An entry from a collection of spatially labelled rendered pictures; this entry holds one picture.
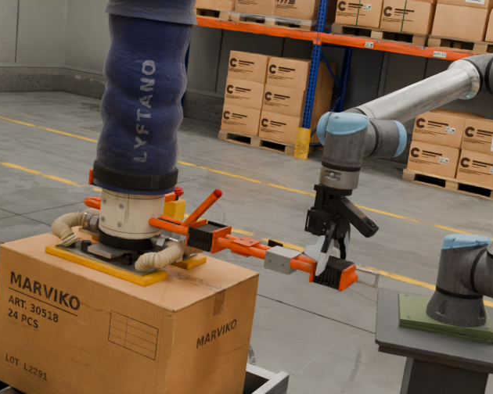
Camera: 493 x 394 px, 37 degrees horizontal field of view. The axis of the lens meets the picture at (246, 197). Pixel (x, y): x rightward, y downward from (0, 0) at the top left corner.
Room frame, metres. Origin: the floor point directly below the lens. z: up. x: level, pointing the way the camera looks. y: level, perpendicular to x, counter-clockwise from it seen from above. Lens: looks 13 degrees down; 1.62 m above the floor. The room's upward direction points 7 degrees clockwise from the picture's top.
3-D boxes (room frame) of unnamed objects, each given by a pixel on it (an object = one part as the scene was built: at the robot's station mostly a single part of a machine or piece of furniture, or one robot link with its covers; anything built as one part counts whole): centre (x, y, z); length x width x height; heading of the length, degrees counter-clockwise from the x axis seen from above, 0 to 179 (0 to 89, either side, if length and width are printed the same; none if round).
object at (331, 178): (1.68, -0.20, 1.30); 0.10 x 0.09 x 0.05; 151
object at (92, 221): (1.94, 0.30, 1.01); 0.34 x 0.25 x 0.06; 62
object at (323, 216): (1.69, -0.20, 1.22); 0.09 x 0.08 x 0.12; 61
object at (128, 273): (1.86, 0.35, 0.97); 0.34 x 0.10 x 0.05; 62
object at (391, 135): (1.76, -0.29, 1.39); 0.12 x 0.12 x 0.09; 39
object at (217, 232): (1.83, 0.08, 1.08); 0.10 x 0.08 x 0.06; 152
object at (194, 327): (1.94, 0.29, 0.75); 0.60 x 0.40 x 0.40; 61
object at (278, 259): (1.73, -0.11, 1.07); 0.07 x 0.07 x 0.04; 62
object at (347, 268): (1.66, -0.22, 1.08); 0.08 x 0.07 x 0.05; 62
